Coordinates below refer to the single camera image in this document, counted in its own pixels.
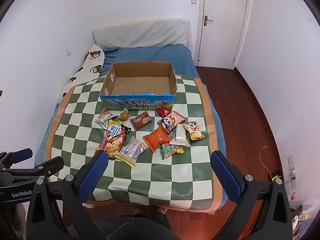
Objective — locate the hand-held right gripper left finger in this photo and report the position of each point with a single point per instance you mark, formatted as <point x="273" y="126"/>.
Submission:
<point x="93" y="175"/>

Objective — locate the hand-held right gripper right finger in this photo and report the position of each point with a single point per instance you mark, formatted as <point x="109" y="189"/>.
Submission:
<point x="226" y="177"/>

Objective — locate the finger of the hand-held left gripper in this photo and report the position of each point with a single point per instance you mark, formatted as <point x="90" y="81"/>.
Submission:
<point x="21" y="155"/>
<point x="53" y="163"/>

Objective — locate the white red snack packet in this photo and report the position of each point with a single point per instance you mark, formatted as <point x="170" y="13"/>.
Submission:
<point x="105" y="118"/>

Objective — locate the colourful candy ball packet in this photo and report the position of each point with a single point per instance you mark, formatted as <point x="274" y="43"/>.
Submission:
<point x="171" y="152"/>

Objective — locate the cardboard box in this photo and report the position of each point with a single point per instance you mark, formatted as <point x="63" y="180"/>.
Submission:
<point x="140" y="85"/>

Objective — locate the large red noodle packet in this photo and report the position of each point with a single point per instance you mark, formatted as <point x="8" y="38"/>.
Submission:
<point x="113" y="140"/>

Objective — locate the clear candy packet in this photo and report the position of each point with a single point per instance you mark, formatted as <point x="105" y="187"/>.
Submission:
<point x="131" y="152"/>

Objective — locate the yellow panda snack packet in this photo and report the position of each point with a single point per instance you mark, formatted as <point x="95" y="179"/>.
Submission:
<point x="193" y="130"/>

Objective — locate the white silver snack packet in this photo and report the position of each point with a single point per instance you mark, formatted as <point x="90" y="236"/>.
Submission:
<point x="180" y="137"/>

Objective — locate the green white checkered mat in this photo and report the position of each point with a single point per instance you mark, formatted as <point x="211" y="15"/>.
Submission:
<point x="155" y="180"/>

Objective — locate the person's legs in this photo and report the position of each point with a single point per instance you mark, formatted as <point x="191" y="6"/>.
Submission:
<point x="132" y="227"/>

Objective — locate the vacuum packed braised egg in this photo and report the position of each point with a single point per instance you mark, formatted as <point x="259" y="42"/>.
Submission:
<point x="124" y="116"/>

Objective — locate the person's feet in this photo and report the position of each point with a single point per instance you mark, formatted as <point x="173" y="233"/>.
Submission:
<point x="150" y="210"/>

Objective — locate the white power strip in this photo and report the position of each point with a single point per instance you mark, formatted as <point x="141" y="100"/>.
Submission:
<point x="293" y="178"/>

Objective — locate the brown snack packet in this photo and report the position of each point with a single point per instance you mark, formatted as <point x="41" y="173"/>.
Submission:
<point x="140" y="121"/>

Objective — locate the orange panda snack packet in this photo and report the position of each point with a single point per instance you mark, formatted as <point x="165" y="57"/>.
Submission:
<point x="173" y="119"/>

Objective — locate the small red snack packet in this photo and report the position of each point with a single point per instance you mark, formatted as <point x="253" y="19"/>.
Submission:
<point x="163" y="111"/>

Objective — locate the bear print pillow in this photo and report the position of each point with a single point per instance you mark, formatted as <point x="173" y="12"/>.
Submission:
<point x="90" y="65"/>

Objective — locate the blue bed sheet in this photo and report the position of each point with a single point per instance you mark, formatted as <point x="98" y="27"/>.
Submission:
<point x="160" y="55"/>

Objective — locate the white padded headboard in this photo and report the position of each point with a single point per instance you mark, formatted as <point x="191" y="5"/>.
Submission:
<point x="142" y="33"/>

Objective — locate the white door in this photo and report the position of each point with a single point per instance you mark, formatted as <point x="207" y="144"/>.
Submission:
<point x="222" y="22"/>

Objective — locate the white wall outlet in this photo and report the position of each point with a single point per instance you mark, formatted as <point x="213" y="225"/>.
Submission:
<point x="290" y="159"/>

